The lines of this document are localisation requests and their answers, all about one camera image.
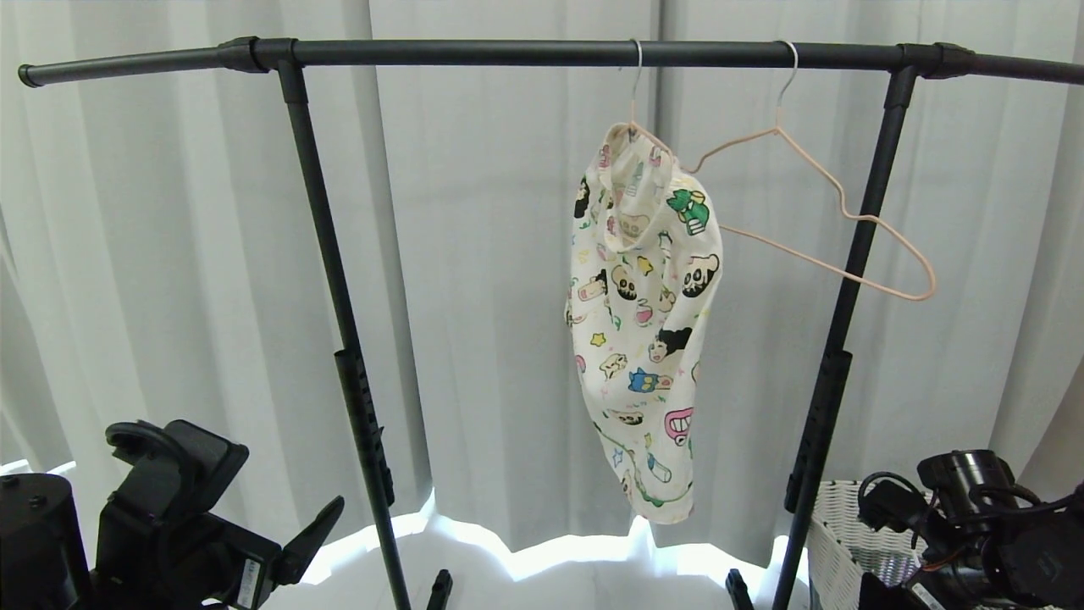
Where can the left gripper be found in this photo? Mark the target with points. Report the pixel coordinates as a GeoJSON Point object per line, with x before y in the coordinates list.
{"type": "Point", "coordinates": [186, 576]}

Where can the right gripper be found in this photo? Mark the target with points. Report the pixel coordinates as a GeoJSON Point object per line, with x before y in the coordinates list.
{"type": "Point", "coordinates": [965, 593]}

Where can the cream printed garment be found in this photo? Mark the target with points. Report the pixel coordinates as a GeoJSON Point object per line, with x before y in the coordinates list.
{"type": "Point", "coordinates": [644, 339]}

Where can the pink clothes hanger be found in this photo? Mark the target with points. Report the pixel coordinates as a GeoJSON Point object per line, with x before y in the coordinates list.
{"type": "Point", "coordinates": [838, 191]}
{"type": "Point", "coordinates": [635, 93]}

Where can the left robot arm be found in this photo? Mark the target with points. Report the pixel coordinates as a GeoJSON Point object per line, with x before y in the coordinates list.
{"type": "Point", "coordinates": [38, 542]}

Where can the white laundry basket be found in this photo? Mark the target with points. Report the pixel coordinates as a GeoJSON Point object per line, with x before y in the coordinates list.
{"type": "Point", "coordinates": [847, 551]}

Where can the black clothes rack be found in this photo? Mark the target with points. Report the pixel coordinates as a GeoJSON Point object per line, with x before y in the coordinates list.
{"type": "Point", "coordinates": [508, 52]}

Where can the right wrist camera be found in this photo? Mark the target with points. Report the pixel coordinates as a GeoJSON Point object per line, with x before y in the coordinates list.
{"type": "Point", "coordinates": [893, 512]}

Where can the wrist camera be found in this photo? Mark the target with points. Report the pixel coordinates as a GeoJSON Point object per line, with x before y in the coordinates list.
{"type": "Point", "coordinates": [186, 474]}
{"type": "Point", "coordinates": [893, 512]}

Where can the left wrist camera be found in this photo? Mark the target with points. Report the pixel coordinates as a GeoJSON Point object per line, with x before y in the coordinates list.
{"type": "Point", "coordinates": [186, 474]}

